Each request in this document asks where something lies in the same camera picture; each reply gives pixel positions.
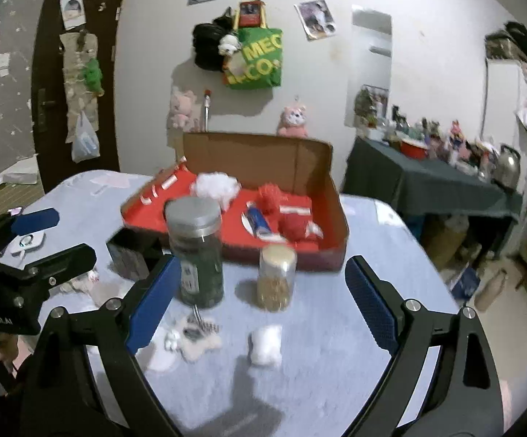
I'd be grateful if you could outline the white cotton ball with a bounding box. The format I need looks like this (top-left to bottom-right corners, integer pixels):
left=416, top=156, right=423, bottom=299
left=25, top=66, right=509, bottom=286
left=249, top=324, right=284, bottom=367

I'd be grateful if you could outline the pink plush with white face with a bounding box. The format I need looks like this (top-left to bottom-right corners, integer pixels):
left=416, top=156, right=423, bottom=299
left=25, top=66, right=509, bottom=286
left=277, top=105, right=309, bottom=138

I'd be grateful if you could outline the white charger block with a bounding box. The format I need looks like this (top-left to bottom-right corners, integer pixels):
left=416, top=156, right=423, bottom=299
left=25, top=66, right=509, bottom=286
left=11, top=232, right=46, bottom=256

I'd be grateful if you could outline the clear plastic bag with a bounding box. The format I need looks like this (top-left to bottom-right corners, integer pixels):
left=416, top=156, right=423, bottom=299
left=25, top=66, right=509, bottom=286
left=71, top=110, right=100, bottom=164

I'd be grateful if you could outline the small white figure charm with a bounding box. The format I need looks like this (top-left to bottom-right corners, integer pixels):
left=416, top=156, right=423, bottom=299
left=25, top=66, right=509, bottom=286
left=61, top=271, right=100, bottom=294

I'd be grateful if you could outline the photo wall poster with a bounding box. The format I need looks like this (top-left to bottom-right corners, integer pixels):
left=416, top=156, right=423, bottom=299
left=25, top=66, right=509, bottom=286
left=294, top=0, right=337, bottom=41

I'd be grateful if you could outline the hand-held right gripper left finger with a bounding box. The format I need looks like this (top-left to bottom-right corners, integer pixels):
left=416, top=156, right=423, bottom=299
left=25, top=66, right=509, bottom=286
left=20, top=254, right=182, bottom=437

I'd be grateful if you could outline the photo on door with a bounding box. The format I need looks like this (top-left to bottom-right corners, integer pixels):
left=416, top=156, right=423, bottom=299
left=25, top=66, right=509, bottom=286
left=60, top=0, right=87, bottom=29

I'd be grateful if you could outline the dark bag on wardrobe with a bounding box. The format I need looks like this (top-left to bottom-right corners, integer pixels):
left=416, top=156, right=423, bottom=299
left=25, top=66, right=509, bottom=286
left=486, top=20, right=527, bottom=96

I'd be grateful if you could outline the red yarn doll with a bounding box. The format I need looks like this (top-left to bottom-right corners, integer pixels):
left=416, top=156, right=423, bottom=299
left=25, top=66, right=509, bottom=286
left=257, top=183, right=324, bottom=243

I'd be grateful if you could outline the large glass jar metal lid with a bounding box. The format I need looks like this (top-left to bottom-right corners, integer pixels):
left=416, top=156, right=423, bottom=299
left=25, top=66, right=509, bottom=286
left=164, top=197, right=225, bottom=309

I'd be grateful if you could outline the blue box under table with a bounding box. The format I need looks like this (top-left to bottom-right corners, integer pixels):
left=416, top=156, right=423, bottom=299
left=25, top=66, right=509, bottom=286
left=452, top=266, right=482, bottom=301

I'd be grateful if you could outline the green tote bag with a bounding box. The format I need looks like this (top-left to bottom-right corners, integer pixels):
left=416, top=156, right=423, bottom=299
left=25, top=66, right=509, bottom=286
left=223, top=0, right=285, bottom=90

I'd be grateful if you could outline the wall mirror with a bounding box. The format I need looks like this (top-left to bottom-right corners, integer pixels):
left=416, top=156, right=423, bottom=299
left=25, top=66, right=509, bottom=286
left=344, top=4, right=392, bottom=130

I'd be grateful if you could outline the small clear jar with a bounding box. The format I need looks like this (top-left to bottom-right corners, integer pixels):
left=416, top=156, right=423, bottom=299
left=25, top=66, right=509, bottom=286
left=258, top=243, right=298, bottom=312

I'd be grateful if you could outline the blue tube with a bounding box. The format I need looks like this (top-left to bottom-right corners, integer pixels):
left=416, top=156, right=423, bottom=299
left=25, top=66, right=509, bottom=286
left=242, top=205, right=276, bottom=237

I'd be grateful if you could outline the patterned tin box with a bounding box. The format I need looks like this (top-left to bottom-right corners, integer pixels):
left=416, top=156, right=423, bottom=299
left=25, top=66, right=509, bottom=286
left=106, top=227, right=164, bottom=280

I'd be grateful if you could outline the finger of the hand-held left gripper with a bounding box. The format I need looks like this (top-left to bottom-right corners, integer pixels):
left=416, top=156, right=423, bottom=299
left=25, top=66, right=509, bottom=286
left=0, top=243, right=98, bottom=292
left=0, top=208, right=60, bottom=256

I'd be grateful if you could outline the hanging fabric organizer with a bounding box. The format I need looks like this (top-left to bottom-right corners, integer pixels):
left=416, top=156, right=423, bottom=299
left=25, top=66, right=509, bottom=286
left=59, top=29, right=105, bottom=146

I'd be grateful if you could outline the white wardrobe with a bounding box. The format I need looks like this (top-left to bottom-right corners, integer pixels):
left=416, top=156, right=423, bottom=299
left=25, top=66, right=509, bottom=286
left=482, top=57, right=527, bottom=183

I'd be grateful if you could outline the white plush keychain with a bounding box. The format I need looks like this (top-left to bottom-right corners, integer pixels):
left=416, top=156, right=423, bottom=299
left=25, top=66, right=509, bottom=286
left=163, top=307, right=223, bottom=364

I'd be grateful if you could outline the dried flower bouquet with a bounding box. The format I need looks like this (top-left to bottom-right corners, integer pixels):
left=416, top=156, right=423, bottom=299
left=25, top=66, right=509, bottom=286
left=353, top=86, right=389, bottom=128

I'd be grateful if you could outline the white plush bag charm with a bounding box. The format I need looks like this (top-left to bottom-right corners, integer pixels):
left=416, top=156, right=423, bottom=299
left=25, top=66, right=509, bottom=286
left=218, top=34, right=242, bottom=58

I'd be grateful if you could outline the steel kettle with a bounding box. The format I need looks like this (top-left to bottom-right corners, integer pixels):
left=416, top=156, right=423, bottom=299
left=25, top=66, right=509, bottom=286
left=491, top=144, right=521, bottom=192

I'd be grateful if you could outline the row of small figurines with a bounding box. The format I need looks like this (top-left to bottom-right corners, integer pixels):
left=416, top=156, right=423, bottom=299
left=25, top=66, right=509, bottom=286
left=391, top=105, right=496, bottom=174

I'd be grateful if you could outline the black bag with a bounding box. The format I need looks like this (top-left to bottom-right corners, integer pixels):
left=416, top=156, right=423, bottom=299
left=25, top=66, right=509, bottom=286
left=193, top=7, right=234, bottom=71

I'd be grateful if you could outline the red framed picture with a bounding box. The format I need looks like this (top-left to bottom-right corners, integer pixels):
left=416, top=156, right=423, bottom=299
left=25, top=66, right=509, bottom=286
left=238, top=0, right=262, bottom=28

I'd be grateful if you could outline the green frog plush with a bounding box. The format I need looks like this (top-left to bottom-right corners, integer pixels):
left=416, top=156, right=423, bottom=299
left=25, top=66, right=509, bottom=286
left=83, top=58, right=105, bottom=96

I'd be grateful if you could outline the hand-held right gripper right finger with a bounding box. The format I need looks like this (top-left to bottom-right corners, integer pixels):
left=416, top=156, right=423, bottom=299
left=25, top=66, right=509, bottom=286
left=344, top=255, right=505, bottom=437

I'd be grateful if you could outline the door handle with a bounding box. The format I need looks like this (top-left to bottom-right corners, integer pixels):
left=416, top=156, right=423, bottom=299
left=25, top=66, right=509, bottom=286
left=36, top=88, right=57, bottom=130

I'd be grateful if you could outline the table with dark green cloth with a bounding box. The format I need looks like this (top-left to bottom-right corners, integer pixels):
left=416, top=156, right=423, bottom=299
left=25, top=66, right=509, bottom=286
left=342, top=135, right=523, bottom=265

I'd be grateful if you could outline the dark wooden door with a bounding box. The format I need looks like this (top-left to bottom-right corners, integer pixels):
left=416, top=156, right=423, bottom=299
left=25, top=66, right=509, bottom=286
left=31, top=0, right=132, bottom=194

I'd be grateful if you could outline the pink plush with long ears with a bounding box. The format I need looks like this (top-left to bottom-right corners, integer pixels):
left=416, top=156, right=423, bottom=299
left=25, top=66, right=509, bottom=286
left=168, top=86, right=199, bottom=130

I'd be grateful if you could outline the beige bottle on floor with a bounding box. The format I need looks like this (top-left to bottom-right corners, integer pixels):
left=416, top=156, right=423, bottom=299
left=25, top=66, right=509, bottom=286
left=474, top=268, right=509, bottom=312

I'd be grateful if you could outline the cardboard shoe box red inside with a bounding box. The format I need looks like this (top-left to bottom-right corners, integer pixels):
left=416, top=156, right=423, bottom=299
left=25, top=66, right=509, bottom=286
left=120, top=131, right=350, bottom=273

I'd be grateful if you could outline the red bowl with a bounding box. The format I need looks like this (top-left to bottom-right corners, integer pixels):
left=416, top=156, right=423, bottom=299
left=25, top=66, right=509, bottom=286
left=400, top=139, right=429, bottom=159

